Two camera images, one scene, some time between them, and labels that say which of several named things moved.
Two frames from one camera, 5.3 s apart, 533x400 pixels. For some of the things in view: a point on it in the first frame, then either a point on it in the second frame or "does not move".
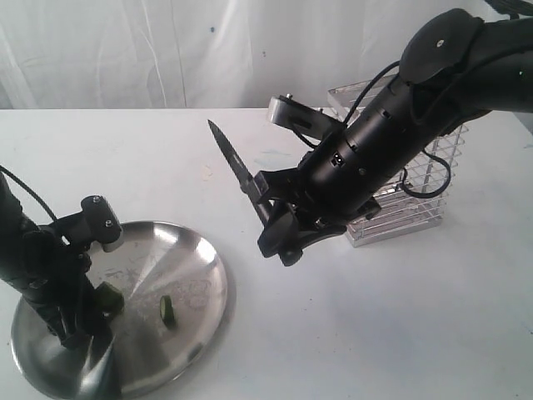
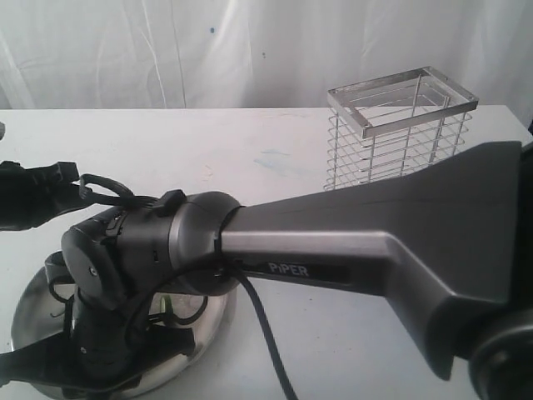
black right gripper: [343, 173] -> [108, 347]
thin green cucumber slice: [166, 310] does not move
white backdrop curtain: [201, 54] does not move
